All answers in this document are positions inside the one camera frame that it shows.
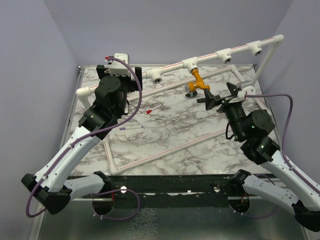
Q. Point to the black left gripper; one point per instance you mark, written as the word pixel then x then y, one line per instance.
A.
pixel 134 86

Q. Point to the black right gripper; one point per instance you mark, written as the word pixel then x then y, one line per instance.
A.
pixel 210 99

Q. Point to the orange water faucet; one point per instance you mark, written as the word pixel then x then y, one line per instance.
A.
pixel 198 84

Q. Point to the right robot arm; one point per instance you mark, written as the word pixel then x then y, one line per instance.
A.
pixel 301 198

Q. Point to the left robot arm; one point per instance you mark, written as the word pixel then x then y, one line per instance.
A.
pixel 51 185

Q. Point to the small black knob fitting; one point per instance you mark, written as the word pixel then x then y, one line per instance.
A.
pixel 191 94

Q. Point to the red capped white marker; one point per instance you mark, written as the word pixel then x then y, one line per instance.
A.
pixel 152 109

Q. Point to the purple capped white marker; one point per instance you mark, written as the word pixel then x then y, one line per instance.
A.
pixel 131 128

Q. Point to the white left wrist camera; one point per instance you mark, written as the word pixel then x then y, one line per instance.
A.
pixel 118 69

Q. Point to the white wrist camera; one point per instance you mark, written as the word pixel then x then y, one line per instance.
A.
pixel 245 88
pixel 118 69

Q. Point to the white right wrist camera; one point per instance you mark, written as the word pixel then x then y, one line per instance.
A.
pixel 245 88

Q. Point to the white pipe frame with tees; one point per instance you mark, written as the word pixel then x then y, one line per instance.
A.
pixel 180 137

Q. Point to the black table front rail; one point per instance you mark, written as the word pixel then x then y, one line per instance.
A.
pixel 172 191

